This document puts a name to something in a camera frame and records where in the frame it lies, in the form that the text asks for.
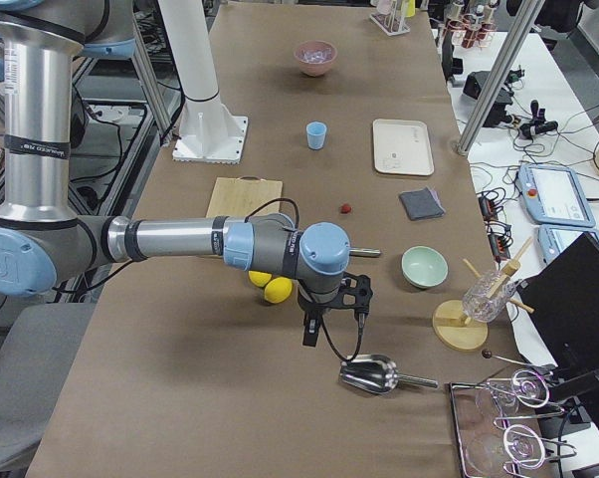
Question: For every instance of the white cup rack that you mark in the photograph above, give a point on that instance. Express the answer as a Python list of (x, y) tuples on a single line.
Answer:
[(390, 16)]

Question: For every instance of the clear ice cubes pile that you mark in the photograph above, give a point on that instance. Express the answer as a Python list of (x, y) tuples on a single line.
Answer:
[(315, 54)]

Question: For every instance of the black glass rack tray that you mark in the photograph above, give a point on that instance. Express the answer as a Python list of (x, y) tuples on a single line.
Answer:
[(495, 425)]

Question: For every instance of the grey folded cloth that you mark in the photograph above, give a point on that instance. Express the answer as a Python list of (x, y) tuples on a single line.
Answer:
[(421, 204)]

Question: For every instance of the wooden cup tree stand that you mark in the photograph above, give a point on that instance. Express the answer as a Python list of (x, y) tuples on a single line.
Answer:
[(458, 331)]

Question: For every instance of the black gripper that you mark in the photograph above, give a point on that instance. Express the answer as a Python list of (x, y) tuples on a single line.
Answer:
[(309, 309)]

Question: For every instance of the steel muddler black tip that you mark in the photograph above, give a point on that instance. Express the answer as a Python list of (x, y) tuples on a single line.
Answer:
[(364, 252)]

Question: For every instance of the metal ice scoop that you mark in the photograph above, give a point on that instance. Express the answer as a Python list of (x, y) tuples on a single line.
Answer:
[(379, 374)]

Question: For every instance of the black monitor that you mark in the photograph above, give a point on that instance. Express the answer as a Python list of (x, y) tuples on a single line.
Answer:
[(565, 298)]

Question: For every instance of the light blue plastic cup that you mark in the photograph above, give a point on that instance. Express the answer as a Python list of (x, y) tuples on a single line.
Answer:
[(315, 134)]

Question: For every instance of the mint green bowl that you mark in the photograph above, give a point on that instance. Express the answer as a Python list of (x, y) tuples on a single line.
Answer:
[(424, 267)]

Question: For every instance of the blue teach pendant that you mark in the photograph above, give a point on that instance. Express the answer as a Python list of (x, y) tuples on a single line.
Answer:
[(554, 239), (552, 194)]

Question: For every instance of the pink bowl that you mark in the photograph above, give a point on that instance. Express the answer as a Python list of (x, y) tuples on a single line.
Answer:
[(315, 70)]

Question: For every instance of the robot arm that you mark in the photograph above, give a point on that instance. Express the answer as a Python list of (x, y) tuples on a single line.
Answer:
[(43, 242)]

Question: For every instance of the clear glass on stand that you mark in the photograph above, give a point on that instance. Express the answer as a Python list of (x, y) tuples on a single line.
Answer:
[(488, 296)]

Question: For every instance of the aluminium frame post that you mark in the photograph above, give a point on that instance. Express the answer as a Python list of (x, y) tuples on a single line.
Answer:
[(524, 19)]

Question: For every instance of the cream rabbit tray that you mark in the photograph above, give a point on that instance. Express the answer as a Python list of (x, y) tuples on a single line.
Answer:
[(402, 147)]

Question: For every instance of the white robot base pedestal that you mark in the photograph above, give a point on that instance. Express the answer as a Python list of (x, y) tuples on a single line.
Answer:
[(208, 132)]

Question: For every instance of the yellow lemon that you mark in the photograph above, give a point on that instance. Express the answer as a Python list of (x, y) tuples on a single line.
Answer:
[(260, 279), (278, 290)]

